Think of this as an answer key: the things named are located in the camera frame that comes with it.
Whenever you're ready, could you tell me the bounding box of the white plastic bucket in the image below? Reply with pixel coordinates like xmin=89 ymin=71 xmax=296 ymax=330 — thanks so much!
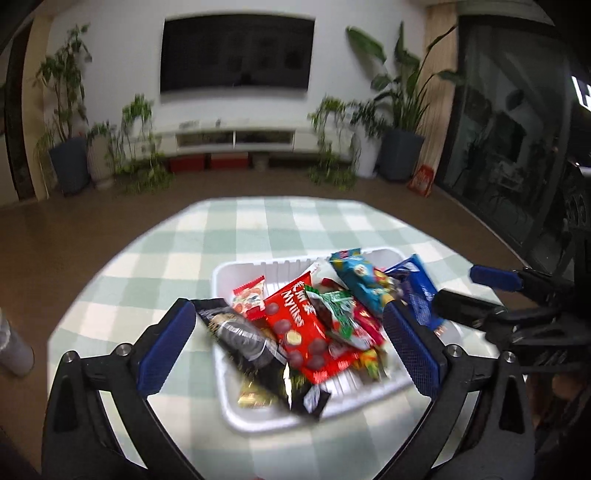
xmin=0 ymin=307 xmax=35 ymax=377

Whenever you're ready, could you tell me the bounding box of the light blue panda snack bag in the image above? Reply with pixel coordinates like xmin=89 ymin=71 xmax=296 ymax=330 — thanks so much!
xmin=329 ymin=248 xmax=400 ymax=312

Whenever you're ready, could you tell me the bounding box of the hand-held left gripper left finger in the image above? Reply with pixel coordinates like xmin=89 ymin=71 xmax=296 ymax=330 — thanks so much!
xmin=41 ymin=298 xmax=204 ymax=480

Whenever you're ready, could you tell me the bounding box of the black snack packet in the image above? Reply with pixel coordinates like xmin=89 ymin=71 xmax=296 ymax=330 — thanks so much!
xmin=191 ymin=299 xmax=333 ymax=422

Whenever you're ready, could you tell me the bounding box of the red storage box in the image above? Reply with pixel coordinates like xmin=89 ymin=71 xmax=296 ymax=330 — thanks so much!
xmin=168 ymin=154 xmax=206 ymax=172
xmin=210 ymin=154 xmax=249 ymax=171

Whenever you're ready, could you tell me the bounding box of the person's right hand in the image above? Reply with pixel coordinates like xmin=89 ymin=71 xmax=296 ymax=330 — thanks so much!
xmin=529 ymin=369 xmax=591 ymax=416

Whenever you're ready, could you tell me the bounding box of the wall television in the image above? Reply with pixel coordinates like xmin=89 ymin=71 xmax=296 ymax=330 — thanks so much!
xmin=159 ymin=16 xmax=316 ymax=95

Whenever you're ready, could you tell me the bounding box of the plant in white pot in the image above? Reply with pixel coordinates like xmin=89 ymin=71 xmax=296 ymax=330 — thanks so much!
xmin=351 ymin=99 xmax=389 ymax=180

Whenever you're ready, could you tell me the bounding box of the glass sliding door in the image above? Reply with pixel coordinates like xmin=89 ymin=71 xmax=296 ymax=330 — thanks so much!
xmin=436 ymin=14 xmax=591 ymax=278

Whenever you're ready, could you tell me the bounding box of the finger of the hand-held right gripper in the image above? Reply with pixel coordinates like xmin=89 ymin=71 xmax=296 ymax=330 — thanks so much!
xmin=431 ymin=288 xmax=513 ymax=344
xmin=470 ymin=264 xmax=559 ymax=301

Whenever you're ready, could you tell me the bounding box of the red chocolate ball bag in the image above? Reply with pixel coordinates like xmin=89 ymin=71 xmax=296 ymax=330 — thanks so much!
xmin=263 ymin=271 xmax=361 ymax=386

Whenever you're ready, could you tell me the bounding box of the white plastic tray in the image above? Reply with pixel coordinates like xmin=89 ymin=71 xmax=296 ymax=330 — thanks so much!
xmin=211 ymin=248 xmax=462 ymax=435

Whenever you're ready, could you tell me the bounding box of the yellow green snack packet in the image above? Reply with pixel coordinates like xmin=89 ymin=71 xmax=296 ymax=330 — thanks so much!
xmin=355 ymin=346 xmax=391 ymax=384

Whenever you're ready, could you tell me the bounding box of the tall plant in dark pot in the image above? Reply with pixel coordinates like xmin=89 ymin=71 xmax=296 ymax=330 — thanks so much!
xmin=34 ymin=25 xmax=93 ymax=195

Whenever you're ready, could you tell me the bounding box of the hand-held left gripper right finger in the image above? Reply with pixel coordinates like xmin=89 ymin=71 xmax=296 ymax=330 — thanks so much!
xmin=382 ymin=299 xmax=536 ymax=480

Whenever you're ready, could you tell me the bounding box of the white television cabinet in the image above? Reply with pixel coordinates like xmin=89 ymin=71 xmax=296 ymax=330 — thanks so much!
xmin=152 ymin=121 xmax=324 ymax=155

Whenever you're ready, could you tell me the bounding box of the large-leaf plant in dark pot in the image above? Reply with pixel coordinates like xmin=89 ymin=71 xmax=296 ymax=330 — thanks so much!
xmin=346 ymin=21 xmax=462 ymax=182

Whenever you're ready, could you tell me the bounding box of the orange red snack packet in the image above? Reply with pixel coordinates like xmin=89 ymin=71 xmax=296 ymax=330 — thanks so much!
xmin=231 ymin=275 xmax=267 ymax=321

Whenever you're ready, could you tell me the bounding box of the red box on floor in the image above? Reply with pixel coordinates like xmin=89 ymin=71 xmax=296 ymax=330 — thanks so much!
xmin=407 ymin=165 xmax=435 ymax=197

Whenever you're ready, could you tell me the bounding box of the plant in ribbed pale pot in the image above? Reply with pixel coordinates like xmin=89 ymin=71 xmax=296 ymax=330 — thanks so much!
xmin=85 ymin=121 xmax=116 ymax=191

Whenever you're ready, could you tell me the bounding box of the green white checked tablecloth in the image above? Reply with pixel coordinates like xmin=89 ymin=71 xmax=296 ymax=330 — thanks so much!
xmin=46 ymin=196 xmax=506 ymax=480

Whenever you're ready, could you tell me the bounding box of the trailing green potted plant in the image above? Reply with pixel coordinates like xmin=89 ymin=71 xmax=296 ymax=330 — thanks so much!
xmin=108 ymin=95 xmax=174 ymax=195
xmin=307 ymin=96 xmax=363 ymax=190

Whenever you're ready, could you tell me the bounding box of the beige curtain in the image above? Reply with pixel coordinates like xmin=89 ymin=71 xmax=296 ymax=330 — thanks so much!
xmin=418 ymin=4 xmax=460 ymax=171

